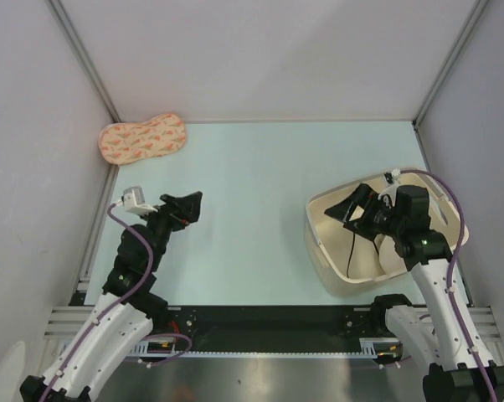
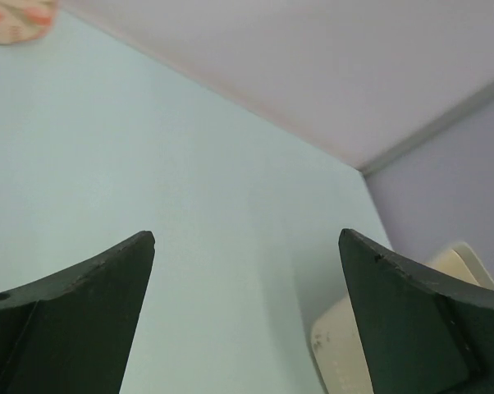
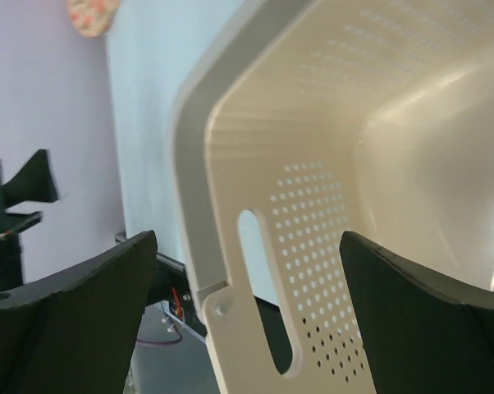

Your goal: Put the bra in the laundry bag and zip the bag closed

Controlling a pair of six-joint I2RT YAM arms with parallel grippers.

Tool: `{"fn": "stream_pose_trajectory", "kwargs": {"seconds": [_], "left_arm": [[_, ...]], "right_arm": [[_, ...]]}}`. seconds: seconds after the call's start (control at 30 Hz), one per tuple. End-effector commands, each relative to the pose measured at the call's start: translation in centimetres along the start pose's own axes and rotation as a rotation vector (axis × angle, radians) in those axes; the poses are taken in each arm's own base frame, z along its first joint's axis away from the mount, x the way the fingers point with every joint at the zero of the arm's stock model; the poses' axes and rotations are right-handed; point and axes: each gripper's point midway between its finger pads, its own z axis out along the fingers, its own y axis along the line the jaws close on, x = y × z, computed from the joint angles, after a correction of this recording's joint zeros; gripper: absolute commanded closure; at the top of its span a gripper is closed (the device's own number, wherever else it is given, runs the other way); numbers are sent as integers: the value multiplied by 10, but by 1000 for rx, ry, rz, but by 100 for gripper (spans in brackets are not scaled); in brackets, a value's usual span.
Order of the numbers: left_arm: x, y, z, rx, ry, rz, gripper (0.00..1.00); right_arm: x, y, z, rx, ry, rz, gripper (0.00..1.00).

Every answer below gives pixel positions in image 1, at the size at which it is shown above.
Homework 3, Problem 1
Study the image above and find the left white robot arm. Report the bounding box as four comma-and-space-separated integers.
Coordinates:
19, 187, 203, 401

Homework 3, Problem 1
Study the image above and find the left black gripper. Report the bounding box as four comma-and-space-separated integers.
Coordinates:
137, 191, 202, 269

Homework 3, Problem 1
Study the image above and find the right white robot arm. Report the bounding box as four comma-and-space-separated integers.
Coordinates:
324, 183, 504, 401

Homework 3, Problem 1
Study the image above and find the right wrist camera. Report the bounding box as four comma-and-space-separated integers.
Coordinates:
383, 168, 402, 187

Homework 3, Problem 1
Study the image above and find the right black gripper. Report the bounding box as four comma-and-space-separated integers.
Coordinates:
324, 183, 404, 242

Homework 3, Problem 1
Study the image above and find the cream plastic laundry basket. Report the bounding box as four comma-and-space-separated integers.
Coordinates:
306, 168, 469, 297

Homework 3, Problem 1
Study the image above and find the aluminium frame rail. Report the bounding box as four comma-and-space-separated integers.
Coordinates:
44, 306, 94, 339

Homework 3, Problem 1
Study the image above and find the pink floral laundry bag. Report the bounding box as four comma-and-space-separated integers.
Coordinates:
98, 113, 188, 166

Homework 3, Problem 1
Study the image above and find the purple cable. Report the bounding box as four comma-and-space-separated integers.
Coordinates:
33, 203, 194, 402
398, 167, 500, 402

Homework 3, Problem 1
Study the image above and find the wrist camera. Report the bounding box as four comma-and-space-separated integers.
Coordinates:
383, 168, 402, 187
115, 186, 157, 217

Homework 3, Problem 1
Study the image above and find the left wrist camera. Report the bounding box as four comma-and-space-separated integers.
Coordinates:
115, 186, 157, 217

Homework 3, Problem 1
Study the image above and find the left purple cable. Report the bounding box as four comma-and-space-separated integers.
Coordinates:
33, 203, 194, 402

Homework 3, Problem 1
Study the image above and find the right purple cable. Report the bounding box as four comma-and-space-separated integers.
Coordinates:
398, 167, 500, 402

